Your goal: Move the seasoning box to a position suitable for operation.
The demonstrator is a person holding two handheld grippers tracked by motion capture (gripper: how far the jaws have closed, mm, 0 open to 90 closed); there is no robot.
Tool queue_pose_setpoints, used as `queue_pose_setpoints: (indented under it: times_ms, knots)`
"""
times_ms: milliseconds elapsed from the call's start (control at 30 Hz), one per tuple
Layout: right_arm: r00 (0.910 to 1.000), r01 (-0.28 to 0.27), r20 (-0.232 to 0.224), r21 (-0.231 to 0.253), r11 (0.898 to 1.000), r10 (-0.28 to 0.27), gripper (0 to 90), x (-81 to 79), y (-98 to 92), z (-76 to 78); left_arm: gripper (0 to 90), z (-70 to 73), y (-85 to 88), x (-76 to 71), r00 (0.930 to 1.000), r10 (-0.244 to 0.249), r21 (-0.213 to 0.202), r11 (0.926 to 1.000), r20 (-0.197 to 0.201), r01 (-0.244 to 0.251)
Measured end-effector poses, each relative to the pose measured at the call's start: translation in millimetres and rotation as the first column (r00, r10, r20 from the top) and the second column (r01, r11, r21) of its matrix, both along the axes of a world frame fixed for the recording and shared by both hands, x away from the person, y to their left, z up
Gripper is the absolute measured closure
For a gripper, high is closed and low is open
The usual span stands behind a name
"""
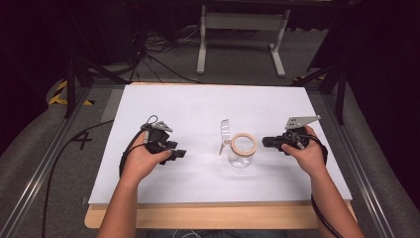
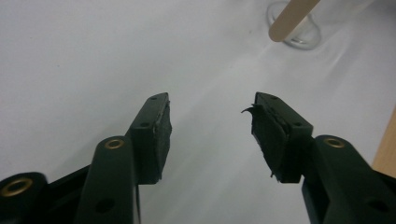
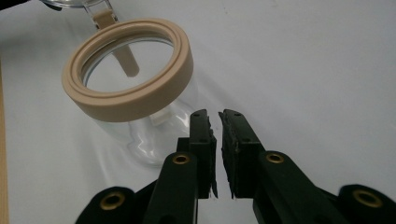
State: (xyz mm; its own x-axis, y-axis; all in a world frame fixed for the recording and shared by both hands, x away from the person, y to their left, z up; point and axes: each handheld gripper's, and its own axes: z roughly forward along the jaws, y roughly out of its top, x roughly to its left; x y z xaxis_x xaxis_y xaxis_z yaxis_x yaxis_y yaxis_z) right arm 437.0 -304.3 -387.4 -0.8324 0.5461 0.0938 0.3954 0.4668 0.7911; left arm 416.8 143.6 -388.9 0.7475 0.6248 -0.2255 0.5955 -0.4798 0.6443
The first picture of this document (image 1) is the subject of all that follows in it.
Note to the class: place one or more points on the dark curtain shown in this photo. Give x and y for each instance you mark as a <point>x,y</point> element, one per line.
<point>386,82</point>
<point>23,66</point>

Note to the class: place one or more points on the white metal desk frame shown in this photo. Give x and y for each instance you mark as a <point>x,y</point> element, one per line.
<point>242,21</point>

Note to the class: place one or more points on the person's right hand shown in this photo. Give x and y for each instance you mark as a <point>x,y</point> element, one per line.
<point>308,157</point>

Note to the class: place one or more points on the clear hinged jar lid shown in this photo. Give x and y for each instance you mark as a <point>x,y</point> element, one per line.
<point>225,132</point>

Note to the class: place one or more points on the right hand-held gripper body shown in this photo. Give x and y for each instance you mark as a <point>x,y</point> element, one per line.
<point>295,135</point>

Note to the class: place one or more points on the person's left hand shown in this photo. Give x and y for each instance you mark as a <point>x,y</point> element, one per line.
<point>145,162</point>

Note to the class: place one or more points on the yellow black floor tape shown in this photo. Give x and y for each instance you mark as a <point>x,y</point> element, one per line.
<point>58,96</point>

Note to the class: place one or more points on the black tripod stand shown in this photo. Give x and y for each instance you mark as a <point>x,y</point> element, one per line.
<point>340,92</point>
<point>71,82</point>

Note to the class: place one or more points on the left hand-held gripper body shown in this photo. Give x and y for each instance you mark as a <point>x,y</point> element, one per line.
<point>157,136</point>

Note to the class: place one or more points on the aluminium floor rail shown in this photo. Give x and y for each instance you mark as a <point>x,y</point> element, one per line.
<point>39,172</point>
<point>358,172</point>

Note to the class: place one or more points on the white table sheet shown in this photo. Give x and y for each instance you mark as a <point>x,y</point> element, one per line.
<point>198,109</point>

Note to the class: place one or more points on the clear glass jar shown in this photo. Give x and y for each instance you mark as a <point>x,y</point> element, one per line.
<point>243,152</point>

